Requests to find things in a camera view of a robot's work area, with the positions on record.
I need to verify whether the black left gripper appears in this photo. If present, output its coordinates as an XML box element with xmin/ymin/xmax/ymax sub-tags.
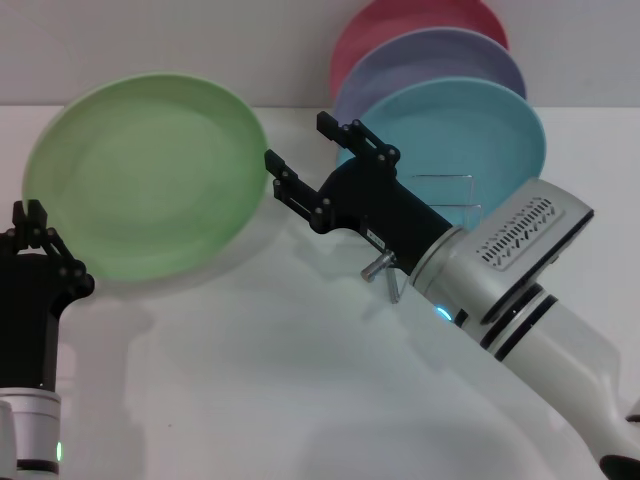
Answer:
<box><xmin>0</xmin><ymin>199</ymin><xmax>96</xmax><ymax>395</ymax></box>

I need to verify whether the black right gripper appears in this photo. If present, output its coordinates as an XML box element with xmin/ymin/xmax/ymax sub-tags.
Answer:
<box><xmin>263</xmin><ymin>111</ymin><xmax>454</xmax><ymax>278</ymax></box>

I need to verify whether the green plastic plate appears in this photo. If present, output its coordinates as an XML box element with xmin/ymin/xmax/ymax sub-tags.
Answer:
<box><xmin>21</xmin><ymin>73</ymin><xmax>272</xmax><ymax>284</ymax></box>

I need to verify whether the cyan plastic plate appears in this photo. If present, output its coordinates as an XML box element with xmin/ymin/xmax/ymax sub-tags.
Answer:
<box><xmin>335</xmin><ymin>77</ymin><xmax>548</xmax><ymax>232</ymax></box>

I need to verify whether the purple plastic plate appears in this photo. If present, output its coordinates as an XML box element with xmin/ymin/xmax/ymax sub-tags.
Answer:
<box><xmin>332</xmin><ymin>27</ymin><xmax>528</xmax><ymax>129</ymax></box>

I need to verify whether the red plastic plate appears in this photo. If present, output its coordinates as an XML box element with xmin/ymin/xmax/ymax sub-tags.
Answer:
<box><xmin>329</xmin><ymin>0</ymin><xmax>511</xmax><ymax>100</ymax></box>

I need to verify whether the silver cylindrical connector plug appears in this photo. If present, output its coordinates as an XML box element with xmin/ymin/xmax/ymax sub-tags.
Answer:
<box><xmin>360</xmin><ymin>251</ymin><xmax>397</xmax><ymax>282</ymax></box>

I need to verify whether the chrome wire plate rack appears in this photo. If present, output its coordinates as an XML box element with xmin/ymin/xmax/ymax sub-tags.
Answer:
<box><xmin>385</xmin><ymin>172</ymin><xmax>485</xmax><ymax>305</ymax></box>

